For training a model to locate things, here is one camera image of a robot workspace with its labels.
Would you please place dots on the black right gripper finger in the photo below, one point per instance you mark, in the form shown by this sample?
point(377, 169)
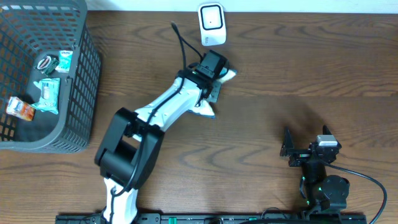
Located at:
point(326, 131)
point(288, 141)

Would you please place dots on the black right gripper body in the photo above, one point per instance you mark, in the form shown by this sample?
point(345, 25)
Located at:
point(300, 155)

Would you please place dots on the large white snack bag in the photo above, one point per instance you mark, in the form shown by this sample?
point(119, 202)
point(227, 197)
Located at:
point(203, 108)

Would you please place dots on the teal kleenex tissue pack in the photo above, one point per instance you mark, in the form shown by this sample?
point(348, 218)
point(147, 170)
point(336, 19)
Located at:
point(65, 60)

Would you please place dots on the teal wet wipe packet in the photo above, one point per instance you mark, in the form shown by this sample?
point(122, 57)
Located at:
point(49, 91)

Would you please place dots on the dark green round-label packet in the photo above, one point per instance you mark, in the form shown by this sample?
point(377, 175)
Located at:
point(47, 64)

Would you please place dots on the orange snack packet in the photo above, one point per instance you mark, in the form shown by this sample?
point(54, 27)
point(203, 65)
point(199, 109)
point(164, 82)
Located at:
point(20, 109)

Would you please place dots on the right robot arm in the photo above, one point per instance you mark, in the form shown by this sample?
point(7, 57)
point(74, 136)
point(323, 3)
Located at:
point(323, 193)

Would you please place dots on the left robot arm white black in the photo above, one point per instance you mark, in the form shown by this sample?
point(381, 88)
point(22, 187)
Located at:
point(129, 149)

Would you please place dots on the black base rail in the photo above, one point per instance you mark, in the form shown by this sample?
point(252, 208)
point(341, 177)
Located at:
point(156, 218)

